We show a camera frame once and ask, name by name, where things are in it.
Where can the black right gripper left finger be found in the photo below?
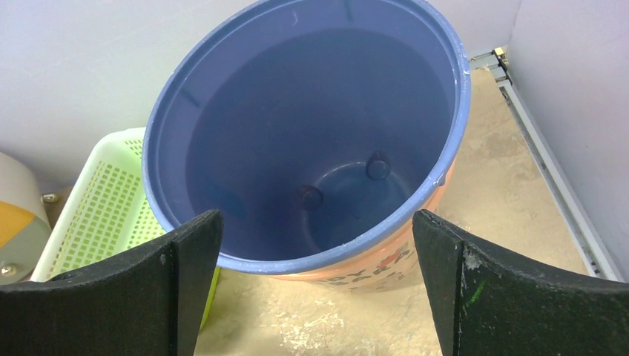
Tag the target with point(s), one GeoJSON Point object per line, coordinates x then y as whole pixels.
{"type": "Point", "coordinates": [148, 300]}

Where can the aluminium frame rail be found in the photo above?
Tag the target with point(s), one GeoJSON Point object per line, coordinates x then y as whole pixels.
{"type": "Point", "coordinates": [596, 255]}

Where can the blue plastic bucket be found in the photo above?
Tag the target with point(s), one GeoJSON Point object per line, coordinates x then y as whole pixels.
{"type": "Point", "coordinates": [316, 128]}

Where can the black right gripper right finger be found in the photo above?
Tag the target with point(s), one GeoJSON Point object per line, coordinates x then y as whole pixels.
{"type": "Point", "coordinates": [488, 300]}

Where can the green plastic basket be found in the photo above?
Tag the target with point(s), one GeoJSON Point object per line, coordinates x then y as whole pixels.
{"type": "Point", "coordinates": [106, 212]}

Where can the white cylindrical drawer cabinet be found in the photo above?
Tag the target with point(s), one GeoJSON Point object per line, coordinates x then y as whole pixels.
{"type": "Point", "coordinates": [25, 228]}

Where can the orange capybara bucket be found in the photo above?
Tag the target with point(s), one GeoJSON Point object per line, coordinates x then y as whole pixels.
{"type": "Point", "coordinates": [383, 265]}

